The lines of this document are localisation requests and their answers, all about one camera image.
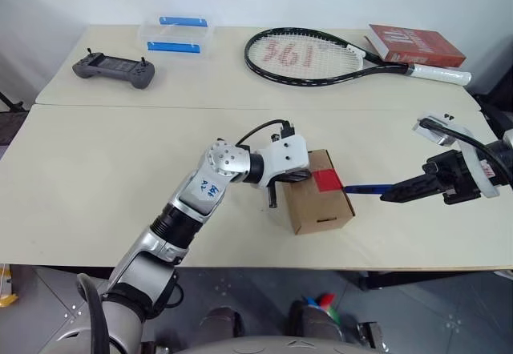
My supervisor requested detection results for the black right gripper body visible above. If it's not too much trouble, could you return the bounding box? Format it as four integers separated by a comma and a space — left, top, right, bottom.
420, 150, 484, 206

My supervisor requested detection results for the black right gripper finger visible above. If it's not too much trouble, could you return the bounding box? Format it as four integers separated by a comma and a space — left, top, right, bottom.
390, 172, 442, 195
379, 187, 446, 203

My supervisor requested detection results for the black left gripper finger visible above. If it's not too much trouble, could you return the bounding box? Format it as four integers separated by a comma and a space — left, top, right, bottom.
280, 171, 313, 185
266, 181, 281, 211

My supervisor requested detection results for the cardboard box with red tape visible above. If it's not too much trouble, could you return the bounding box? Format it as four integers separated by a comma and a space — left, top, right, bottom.
280, 148, 357, 236

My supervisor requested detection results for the blue rectangular bar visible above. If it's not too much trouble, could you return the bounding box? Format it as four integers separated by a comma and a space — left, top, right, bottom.
342, 183, 396, 195

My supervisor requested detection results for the black equipment beside table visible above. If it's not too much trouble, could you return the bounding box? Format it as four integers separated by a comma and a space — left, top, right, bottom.
475, 29, 513, 141

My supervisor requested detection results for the black and white tennis racket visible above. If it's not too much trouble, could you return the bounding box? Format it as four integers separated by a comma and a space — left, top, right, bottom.
243, 26, 473, 87

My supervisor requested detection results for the red green blue object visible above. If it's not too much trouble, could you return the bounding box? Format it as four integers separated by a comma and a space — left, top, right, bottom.
302, 292, 341, 325

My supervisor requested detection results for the dark brown rounded shape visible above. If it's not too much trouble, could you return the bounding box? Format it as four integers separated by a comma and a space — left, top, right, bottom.
200, 307, 244, 347
289, 298, 344, 343

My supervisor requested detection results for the red hardcover book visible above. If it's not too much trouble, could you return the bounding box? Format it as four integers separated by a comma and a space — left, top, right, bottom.
363, 23, 468, 69

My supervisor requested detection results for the dark metal block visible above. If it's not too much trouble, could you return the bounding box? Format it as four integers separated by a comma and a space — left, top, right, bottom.
354, 320, 390, 349
139, 340, 165, 354

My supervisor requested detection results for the grey robot torso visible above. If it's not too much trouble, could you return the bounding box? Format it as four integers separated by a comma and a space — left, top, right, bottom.
176, 333, 396, 354

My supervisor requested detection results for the clear container with blue clips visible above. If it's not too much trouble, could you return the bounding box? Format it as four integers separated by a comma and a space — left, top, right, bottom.
138, 15, 216, 62

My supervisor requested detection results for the grey handheld game controller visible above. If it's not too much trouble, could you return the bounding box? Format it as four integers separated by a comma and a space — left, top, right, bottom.
71, 46, 158, 91

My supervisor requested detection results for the black stand beside table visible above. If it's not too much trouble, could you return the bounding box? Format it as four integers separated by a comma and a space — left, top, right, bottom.
0, 89, 29, 147

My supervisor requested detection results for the yellow and white object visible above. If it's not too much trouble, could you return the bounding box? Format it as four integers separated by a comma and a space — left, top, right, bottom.
0, 264, 19, 305

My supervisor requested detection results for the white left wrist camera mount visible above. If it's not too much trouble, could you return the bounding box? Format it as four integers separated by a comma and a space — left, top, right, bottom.
256, 135, 312, 189

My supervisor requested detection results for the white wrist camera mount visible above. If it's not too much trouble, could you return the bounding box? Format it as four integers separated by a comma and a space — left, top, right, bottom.
256, 135, 312, 189
412, 111, 502, 199

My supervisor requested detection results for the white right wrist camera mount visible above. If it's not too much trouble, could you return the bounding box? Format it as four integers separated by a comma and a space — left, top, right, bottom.
412, 111, 502, 199

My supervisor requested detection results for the black table leg frame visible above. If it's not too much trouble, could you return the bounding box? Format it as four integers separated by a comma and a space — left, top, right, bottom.
365, 269, 513, 291

